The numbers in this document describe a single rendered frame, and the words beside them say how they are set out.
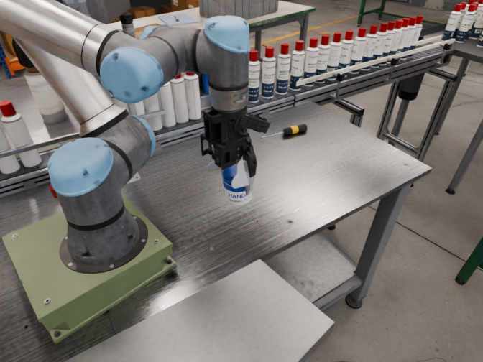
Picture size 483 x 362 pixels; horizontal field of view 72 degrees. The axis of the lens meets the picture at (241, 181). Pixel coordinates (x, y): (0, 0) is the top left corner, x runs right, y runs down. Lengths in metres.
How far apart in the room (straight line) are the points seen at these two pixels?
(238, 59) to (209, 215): 0.49
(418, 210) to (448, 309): 0.71
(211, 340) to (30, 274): 0.39
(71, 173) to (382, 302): 1.56
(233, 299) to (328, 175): 0.53
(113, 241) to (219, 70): 0.41
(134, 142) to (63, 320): 0.38
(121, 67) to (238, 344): 0.54
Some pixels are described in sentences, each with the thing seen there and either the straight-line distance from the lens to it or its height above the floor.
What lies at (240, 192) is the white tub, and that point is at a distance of 0.77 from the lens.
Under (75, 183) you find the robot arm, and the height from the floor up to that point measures 1.11.
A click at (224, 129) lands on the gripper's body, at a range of 0.66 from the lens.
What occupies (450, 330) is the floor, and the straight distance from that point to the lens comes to 1.93.
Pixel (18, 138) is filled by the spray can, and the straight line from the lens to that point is 1.16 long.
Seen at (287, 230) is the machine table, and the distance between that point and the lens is 0.91.
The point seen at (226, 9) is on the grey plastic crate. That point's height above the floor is 0.90.
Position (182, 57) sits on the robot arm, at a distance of 0.60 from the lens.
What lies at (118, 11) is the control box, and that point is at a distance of 0.99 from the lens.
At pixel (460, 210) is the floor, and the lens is 2.57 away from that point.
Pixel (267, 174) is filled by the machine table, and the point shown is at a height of 0.83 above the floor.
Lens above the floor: 1.49
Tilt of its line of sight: 39 degrees down
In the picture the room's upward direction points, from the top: straight up
